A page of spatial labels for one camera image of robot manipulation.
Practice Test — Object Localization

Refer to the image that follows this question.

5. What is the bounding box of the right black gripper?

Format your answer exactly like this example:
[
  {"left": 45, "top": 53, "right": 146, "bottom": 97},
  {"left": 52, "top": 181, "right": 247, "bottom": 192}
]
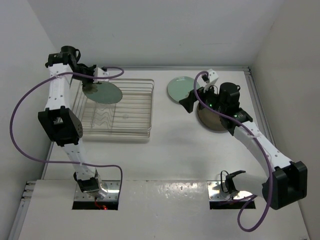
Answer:
[{"left": 179, "top": 80, "right": 226, "bottom": 114}]

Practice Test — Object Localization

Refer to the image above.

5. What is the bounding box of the teal flower plate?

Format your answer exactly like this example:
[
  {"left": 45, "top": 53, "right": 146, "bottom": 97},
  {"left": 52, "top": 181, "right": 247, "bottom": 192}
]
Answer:
[
  {"left": 82, "top": 81, "right": 123, "bottom": 104},
  {"left": 167, "top": 76, "right": 194, "bottom": 104}
]

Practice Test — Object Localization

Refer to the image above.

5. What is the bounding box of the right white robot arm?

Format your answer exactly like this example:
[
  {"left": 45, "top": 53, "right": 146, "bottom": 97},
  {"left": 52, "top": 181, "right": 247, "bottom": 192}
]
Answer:
[{"left": 179, "top": 82, "right": 308, "bottom": 210}]

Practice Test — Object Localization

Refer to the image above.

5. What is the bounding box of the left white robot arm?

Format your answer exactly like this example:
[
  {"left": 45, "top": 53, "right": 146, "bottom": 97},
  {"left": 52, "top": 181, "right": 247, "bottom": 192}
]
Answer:
[{"left": 38, "top": 45, "right": 108, "bottom": 200}]

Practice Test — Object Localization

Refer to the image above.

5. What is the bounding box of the brown speckled plate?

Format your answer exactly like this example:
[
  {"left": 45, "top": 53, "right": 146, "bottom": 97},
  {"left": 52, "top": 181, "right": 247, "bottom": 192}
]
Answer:
[{"left": 196, "top": 103, "right": 228, "bottom": 133}]

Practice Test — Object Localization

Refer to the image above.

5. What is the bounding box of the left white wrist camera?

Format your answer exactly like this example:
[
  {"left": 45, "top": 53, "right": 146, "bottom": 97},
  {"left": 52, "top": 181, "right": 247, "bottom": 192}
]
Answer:
[{"left": 94, "top": 67, "right": 110, "bottom": 82}]

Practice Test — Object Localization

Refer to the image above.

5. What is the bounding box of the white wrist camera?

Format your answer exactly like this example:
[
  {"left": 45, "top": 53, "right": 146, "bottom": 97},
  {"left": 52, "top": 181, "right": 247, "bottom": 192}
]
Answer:
[
  {"left": 201, "top": 69, "right": 219, "bottom": 93},
  {"left": 94, "top": 67, "right": 110, "bottom": 82}
]

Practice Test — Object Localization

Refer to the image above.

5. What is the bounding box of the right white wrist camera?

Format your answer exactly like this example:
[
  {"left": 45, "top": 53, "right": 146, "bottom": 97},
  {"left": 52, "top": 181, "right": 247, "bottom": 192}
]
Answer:
[{"left": 201, "top": 69, "right": 219, "bottom": 93}]

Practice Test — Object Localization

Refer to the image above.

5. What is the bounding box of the wire dish rack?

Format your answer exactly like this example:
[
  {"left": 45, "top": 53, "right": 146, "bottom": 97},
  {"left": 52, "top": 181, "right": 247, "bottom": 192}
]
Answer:
[{"left": 70, "top": 78, "right": 155, "bottom": 141}]

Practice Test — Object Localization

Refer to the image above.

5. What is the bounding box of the aluminium frame rail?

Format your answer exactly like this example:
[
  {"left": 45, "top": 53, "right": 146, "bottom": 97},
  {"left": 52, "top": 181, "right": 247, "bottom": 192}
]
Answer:
[{"left": 244, "top": 68, "right": 276, "bottom": 146}]

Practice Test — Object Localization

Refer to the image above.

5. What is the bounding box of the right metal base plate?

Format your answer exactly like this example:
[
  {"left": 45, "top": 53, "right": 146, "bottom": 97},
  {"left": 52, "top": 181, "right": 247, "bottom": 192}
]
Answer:
[{"left": 207, "top": 180, "right": 252, "bottom": 203}]

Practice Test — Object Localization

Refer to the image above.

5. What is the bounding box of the metal base plate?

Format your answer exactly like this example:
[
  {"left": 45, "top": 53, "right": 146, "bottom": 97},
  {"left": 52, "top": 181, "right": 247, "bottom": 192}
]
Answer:
[
  {"left": 73, "top": 180, "right": 121, "bottom": 202},
  {"left": 207, "top": 180, "right": 252, "bottom": 203}
]

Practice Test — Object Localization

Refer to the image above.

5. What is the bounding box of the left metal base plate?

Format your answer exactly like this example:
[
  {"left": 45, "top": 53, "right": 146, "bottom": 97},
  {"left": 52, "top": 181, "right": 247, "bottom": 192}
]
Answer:
[{"left": 73, "top": 180, "right": 121, "bottom": 202}]

